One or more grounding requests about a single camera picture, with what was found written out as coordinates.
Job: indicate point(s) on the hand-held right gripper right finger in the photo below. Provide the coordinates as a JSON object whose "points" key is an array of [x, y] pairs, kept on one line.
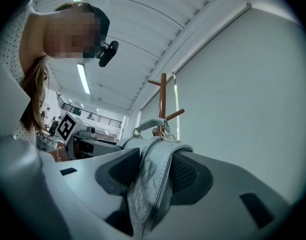
{"points": [[190, 184]]}

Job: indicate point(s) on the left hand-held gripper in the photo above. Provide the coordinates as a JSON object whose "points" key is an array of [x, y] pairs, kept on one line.
{"points": [[68, 129]]}

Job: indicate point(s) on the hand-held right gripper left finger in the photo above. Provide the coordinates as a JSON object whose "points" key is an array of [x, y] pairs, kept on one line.
{"points": [[118, 174]]}

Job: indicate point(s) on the silver quilted handbag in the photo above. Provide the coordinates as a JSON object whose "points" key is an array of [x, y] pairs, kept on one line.
{"points": [[153, 174]]}

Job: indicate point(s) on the brown wooden coat rack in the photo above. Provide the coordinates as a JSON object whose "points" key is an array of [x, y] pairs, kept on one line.
{"points": [[163, 96]]}

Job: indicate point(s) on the person's left forearm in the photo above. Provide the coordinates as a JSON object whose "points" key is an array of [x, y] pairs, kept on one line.
{"points": [[53, 155]]}

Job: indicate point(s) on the black metal railing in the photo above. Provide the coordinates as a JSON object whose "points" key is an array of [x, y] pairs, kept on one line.
{"points": [[93, 115]]}

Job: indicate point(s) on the black office chair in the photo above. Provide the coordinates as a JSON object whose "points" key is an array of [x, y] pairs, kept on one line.
{"points": [[53, 128]]}

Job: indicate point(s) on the person's head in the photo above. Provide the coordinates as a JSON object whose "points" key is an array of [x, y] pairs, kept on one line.
{"points": [[60, 39]]}

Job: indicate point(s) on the white dotted shirt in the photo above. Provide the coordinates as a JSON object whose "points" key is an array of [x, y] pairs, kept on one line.
{"points": [[11, 46]]}

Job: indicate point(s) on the black head-worn camera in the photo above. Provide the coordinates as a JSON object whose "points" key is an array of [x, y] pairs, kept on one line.
{"points": [[108, 54]]}

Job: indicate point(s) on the black headband mount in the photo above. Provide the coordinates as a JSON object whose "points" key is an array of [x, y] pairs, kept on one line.
{"points": [[99, 26]]}

